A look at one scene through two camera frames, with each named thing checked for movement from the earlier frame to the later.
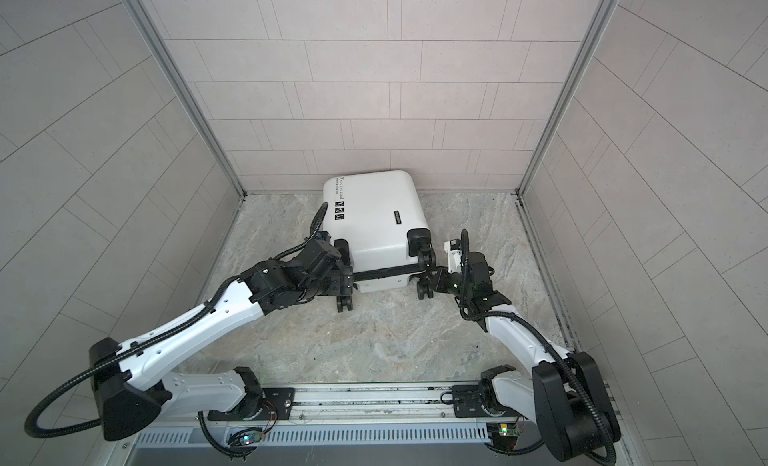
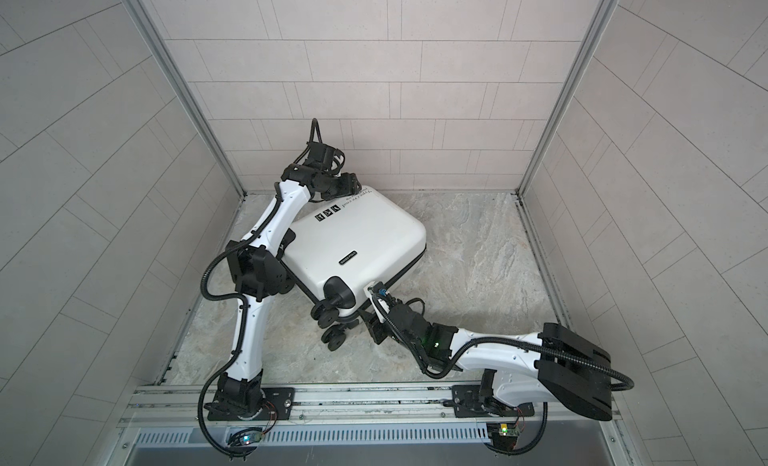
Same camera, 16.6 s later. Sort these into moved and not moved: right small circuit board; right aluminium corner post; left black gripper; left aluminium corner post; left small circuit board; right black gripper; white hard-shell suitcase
Moved: white hard-shell suitcase; left black gripper; right black gripper
Not moved: left small circuit board; right small circuit board; right aluminium corner post; left aluminium corner post
